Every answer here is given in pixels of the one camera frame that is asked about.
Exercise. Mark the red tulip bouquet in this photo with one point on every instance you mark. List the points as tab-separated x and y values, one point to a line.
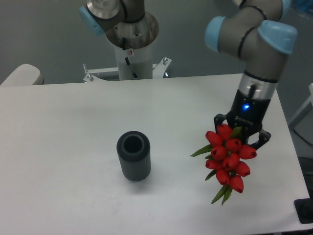
227	153

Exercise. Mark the white chair armrest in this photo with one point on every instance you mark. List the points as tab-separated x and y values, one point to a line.
24	75

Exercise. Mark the white pedestal base bracket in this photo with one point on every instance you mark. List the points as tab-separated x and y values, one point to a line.
145	70

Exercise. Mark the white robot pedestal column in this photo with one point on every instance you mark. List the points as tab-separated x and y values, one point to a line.
132	42

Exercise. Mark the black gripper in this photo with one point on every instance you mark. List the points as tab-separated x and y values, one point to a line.
247	113

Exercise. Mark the black device at table edge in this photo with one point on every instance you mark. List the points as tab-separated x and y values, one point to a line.
304	210

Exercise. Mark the dark grey ribbed vase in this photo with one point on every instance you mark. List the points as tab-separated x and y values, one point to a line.
133	149

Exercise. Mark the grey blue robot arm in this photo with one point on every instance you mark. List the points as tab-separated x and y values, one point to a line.
254	35

